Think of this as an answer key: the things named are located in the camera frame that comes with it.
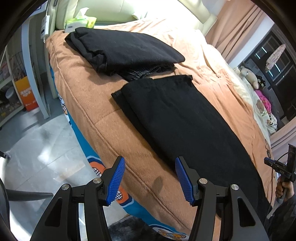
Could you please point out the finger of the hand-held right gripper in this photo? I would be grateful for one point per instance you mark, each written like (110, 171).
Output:
(277, 165)

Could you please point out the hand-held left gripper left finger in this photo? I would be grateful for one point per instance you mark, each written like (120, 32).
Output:
(115, 183)

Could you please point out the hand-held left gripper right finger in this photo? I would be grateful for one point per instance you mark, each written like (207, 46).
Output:
(183, 183)

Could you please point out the black pants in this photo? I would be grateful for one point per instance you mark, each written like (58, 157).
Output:
(185, 120)

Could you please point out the person's right forearm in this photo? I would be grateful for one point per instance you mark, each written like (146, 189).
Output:
(284, 217)

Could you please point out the person's right hand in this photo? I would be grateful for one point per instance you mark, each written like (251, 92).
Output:
(281, 187)

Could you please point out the pink curtain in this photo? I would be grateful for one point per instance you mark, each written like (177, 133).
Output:
(238, 27)
(284, 136)

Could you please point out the bear print cream cover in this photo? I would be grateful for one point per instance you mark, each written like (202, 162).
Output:
(270, 120)

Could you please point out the blue-grey shaggy rug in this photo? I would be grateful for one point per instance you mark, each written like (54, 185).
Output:
(138, 231)

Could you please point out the pink plush toy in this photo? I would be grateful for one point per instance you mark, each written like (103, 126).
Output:
(263, 99)

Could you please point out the cream duvet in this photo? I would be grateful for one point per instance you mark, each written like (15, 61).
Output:
(242, 92)

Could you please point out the black plush toy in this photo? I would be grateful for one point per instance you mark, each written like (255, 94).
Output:
(260, 83)

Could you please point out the dark glass window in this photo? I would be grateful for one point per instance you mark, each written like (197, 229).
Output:
(289, 76)

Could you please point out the dark grey chair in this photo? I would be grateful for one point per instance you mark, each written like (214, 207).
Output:
(23, 195)

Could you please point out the beige plush toy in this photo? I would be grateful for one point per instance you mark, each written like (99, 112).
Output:
(248, 75)

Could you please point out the hanging floral garment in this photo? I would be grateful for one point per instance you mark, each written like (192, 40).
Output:
(275, 56)

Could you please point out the orange cardboard box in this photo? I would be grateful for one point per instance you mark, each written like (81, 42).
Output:
(26, 95)

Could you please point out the folded black and striped clothes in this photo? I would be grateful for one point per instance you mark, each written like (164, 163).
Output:
(120, 48)

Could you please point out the white shelf cart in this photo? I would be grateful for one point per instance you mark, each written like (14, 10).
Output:
(9, 97)

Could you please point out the green tissue pack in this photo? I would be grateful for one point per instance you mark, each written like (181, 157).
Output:
(78, 23)

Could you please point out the white power strip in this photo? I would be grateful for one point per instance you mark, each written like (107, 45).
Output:
(44, 27)

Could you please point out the cream padded headboard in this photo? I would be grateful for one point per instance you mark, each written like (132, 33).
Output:
(111, 11)

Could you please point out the white chair frame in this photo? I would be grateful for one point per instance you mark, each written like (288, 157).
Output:
(40, 92)

